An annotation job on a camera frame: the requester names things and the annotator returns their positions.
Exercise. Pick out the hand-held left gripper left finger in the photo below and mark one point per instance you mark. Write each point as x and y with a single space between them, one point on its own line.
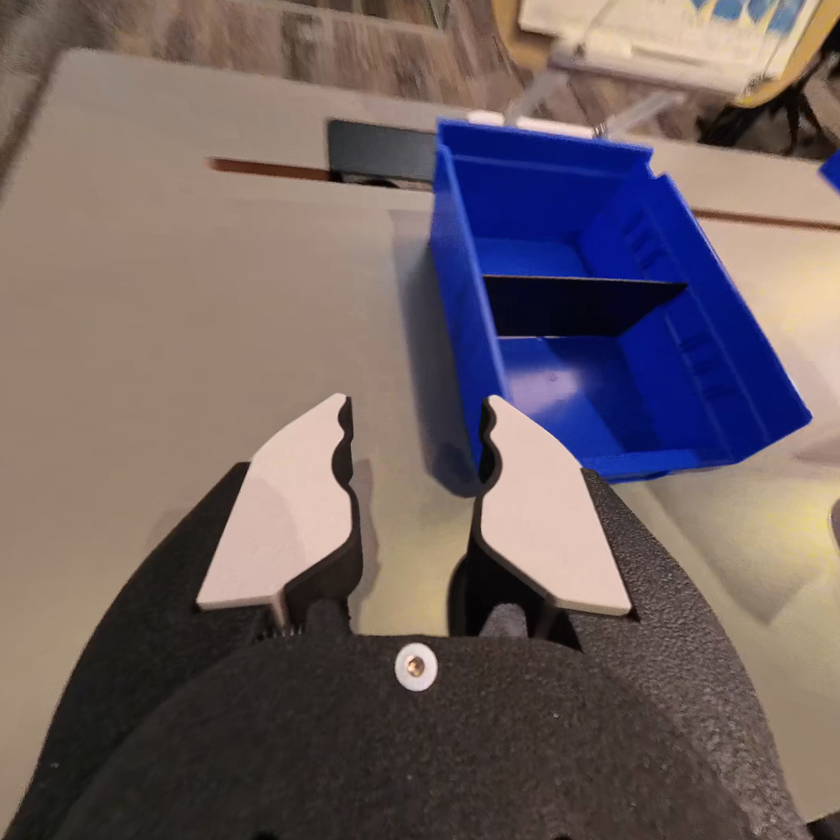
282 525

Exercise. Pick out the instruction sign on white stand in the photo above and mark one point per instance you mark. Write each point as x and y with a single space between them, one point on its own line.
656 39

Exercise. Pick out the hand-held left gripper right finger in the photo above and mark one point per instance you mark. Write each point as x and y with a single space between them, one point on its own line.
544 518

